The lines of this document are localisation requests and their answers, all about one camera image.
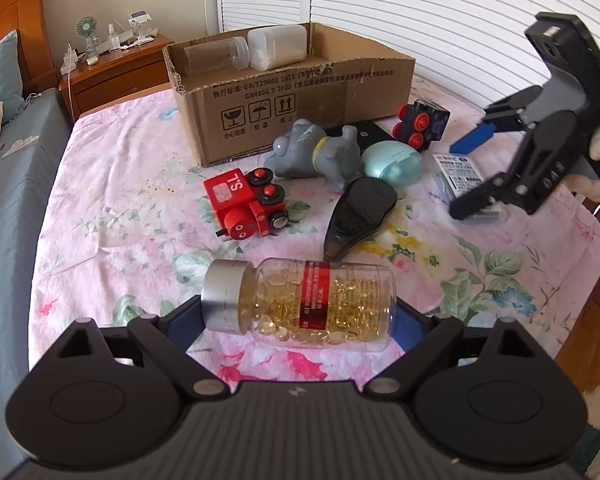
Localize white power cable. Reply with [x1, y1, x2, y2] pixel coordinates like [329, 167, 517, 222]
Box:
[22, 67, 78, 126]

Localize grey-blue bed sheet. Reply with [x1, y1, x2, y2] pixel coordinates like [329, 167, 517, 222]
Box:
[0, 87, 73, 480]

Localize black toy car red wheels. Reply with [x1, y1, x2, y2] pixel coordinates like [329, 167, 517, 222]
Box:
[393, 100, 452, 152]

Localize small green desk fan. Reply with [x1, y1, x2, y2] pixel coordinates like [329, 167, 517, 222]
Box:
[75, 16, 101, 58]

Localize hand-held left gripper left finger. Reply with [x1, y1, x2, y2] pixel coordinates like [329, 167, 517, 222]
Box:
[55, 297, 230, 402]

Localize white translucent plastic container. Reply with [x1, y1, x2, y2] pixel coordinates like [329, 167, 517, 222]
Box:
[246, 25, 311, 70]

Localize pink floral bed sheet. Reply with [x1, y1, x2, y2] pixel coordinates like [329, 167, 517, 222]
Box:
[27, 75, 600, 396]

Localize white louvered closet doors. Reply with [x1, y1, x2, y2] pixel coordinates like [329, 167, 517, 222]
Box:
[215, 0, 600, 111]

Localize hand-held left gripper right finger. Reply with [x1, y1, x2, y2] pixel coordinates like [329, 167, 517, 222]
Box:
[362, 300, 547, 402]

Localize teal egg-shaped case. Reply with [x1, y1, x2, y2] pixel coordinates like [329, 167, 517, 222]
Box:
[361, 140, 424, 187]

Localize red wooden toy train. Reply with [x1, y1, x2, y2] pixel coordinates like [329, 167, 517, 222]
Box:
[203, 167, 289, 243]

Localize wooden bed headboard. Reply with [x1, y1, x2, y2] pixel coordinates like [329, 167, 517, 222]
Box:
[0, 0, 46, 93]

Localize wooden nightstand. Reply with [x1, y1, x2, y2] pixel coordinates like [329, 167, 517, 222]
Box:
[60, 35, 176, 121]

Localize grey elephant toy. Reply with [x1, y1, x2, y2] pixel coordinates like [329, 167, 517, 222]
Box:
[264, 119, 365, 192]

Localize clear capsule bottle silver cap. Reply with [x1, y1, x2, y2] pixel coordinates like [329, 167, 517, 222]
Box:
[201, 258, 398, 353]

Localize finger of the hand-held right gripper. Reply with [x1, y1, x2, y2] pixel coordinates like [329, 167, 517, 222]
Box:
[449, 85, 546, 155]
[449, 171, 537, 221]

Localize black oval handheld device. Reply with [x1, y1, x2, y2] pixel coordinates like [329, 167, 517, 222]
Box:
[323, 177, 398, 262]

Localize black rectangular device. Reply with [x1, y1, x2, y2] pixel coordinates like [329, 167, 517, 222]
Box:
[325, 120, 402, 157]

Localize brown cardboard box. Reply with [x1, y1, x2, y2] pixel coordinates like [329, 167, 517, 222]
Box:
[162, 21, 417, 168]

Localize clear plastic jar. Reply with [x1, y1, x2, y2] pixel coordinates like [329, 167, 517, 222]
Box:
[184, 36, 251, 73]

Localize wooden bed frame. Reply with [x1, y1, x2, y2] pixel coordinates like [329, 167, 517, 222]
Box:
[555, 195, 600, 396]

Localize blue pillow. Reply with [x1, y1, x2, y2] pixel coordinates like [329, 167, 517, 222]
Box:
[0, 29, 28, 126]

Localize small white labelled box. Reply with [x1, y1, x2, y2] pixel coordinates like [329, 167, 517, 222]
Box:
[432, 152, 511, 223]

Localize clear phone stand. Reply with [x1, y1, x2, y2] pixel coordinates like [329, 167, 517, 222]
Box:
[127, 10, 152, 42]

